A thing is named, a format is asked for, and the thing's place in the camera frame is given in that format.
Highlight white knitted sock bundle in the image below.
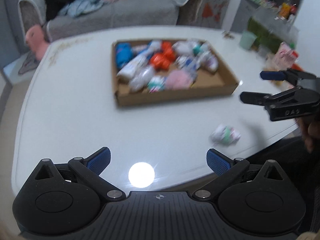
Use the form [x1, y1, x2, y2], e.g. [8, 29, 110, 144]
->
[172, 40, 198, 56]

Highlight light blue sock braided tie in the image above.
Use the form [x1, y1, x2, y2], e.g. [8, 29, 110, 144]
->
[117, 40, 162, 81]

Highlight clear plastic bag bundle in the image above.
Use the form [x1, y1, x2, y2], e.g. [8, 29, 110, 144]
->
[129, 65, 156, 92]

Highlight bubble wrap teal yarn bundle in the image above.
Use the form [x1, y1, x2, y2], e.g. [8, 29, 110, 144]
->
[193, 42, 210, 56]

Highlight white green leaf cloth bundle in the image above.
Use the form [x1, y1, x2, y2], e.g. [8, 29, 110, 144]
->
[175, 55, 200, 73]

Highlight orange plastic bag bundle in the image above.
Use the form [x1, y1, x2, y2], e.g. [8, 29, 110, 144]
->
[162, 41, 176, 62]

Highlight grey blue sock bundle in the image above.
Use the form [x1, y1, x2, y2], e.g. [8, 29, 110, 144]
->
[147, 75, 167, 93]

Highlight person right hand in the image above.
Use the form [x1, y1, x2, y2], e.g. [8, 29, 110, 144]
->
[296, 115, 320, 153]

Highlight pink drink pouch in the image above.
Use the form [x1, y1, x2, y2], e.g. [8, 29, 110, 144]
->
[272, 42, 299, 70]

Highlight white green pink crumpled bundle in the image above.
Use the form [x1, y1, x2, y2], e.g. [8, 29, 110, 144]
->
[210, 124, 241, 146]

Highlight mint green plastic cup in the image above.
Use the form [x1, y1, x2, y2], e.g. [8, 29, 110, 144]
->
[239, 30, 257, 50]

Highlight glass fish tank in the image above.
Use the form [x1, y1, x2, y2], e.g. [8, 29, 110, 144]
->
[247, 7, 299, 54]

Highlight bottles on cabinet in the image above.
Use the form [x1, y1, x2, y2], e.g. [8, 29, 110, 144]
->
[277, 0, 300, 21]

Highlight decorated white fridge door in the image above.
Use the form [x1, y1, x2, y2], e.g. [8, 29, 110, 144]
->
[195, 0, 230, 29]

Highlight shallow cardboard box tray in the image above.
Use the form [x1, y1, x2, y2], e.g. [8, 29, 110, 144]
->
[111, 38, 239, 107]

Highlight grey quilted sofa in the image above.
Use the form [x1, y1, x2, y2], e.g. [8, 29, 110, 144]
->
[18, 0, 202, 42]

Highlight pink plastic child chair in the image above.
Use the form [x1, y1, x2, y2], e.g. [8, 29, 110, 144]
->
[25, 24, 50, 61]

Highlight light blue clothing heap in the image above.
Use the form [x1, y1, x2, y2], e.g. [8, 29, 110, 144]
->
[57, 0, 110, 18]

